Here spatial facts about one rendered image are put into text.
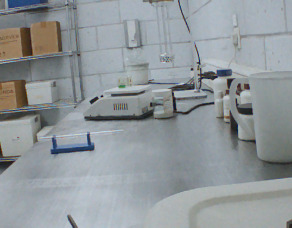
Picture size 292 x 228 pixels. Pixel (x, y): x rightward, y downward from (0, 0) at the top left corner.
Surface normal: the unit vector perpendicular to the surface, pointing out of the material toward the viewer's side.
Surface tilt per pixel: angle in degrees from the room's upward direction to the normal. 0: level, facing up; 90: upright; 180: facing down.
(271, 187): 0
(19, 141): 90
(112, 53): 90
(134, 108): 90
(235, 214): 0
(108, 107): 90
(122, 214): 0
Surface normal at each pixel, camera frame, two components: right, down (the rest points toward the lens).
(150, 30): 0.00, 0.17
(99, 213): -0.09, -0.98
